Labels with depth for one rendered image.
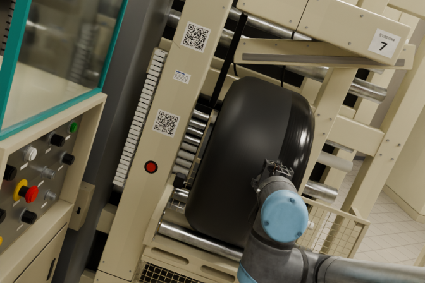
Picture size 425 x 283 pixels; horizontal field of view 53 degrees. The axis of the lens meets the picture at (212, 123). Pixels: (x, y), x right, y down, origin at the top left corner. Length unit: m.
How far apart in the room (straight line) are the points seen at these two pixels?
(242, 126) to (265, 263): 0.46
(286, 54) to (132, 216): 0.85
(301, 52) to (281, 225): 1.01
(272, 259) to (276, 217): 0.09
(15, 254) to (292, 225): 0.68
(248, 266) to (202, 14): 0.76
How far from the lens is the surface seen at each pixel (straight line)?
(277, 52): 1.71
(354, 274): 0.82
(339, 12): 1.60
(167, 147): 1.39
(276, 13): 1.57
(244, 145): 1.19
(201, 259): 1.42
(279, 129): 1.22
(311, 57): 1.72
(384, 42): 1.64
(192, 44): 1.32
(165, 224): 1.41
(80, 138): 1.33
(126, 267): 1.61
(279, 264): 0.88
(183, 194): 1.66
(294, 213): 0.83
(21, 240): 1.23
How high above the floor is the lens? 1.61
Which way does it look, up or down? 14 degrees down
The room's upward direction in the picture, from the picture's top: 20 degrees clockwise
